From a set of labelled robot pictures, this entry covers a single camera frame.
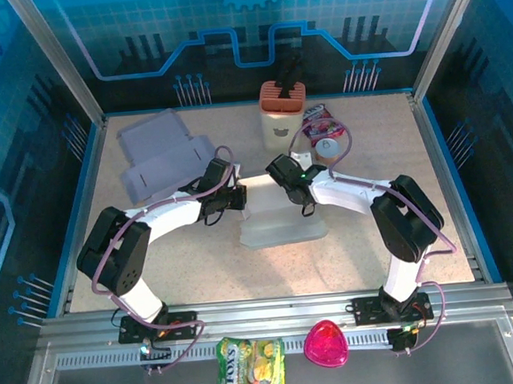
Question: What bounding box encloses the beige knife block orange top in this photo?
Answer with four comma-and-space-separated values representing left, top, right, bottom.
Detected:
256, 77, 312, 153

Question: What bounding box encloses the black knife handle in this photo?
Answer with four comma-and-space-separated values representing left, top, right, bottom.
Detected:
275, 54, 306, 98

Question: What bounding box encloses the slotted grey cable duct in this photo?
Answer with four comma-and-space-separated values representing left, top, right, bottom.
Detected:
55, 328, 396, 372

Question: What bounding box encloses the red purple candy packet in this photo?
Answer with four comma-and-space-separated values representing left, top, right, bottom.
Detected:
300, 102, 347, 148

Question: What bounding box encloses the aluminium table rail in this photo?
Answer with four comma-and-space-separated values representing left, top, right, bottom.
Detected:
35, 278, 513, 357

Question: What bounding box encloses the pink heart-shaped container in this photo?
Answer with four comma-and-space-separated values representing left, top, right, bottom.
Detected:
300, 317, 351, 372

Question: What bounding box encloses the green yellow candy bag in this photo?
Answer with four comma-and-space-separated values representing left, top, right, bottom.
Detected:
213, 332, 289, 384

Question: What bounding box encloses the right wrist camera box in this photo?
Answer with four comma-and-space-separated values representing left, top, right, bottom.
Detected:
289, 148, 314, 166

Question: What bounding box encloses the aluminium frame post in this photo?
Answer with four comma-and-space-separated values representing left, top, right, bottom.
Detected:
5, 0, 109, 137
403, 0, 486, 103

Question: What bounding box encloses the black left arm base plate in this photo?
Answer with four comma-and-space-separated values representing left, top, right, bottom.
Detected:
116, 310, 200, 346

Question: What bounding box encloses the small pull-tab can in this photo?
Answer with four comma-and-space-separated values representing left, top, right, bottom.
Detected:
313, 136, 342, 164

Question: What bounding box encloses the lilac paper box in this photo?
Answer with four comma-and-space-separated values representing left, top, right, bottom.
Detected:
114, 105, 221, 208

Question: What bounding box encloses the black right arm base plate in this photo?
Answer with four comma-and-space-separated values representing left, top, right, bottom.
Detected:
351, 291, 434, 326

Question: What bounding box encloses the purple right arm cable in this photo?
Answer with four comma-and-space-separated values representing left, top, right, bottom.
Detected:
287, 112, 465, 361

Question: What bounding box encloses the small black circuit board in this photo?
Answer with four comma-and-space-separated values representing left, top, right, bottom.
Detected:
385, 324, 424, 355
137, 341, 174, 374

